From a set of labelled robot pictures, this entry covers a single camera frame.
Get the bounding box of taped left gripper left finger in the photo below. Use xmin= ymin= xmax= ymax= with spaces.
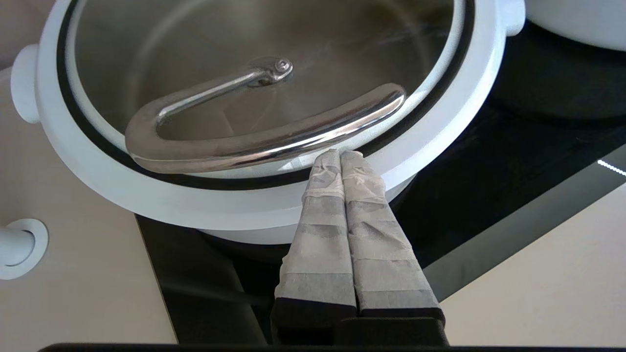
xmin=270 ymin=149 xmax=358 ymax=345

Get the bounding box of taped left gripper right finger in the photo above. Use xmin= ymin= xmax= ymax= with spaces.
xmin=340 ymin=150 xmax=448 ymax=343

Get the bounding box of glass lid with steel handle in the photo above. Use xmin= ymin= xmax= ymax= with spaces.
xmin=35 ymin=0 xmax=509 ymax=231

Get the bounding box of white round pot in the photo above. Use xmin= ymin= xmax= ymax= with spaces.
xmin=526 ymin=0 xmax=626 ymax=52
xmin=11 ymin=0 xmax=526 ymax=245

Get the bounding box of wide black glass hob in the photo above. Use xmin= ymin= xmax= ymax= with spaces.
xmin=136 ymin=22 xmax=626 ymax=345

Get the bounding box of white support pole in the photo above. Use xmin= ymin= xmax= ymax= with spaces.
xmin=0 ymin=219 xmax=49 ymax=281

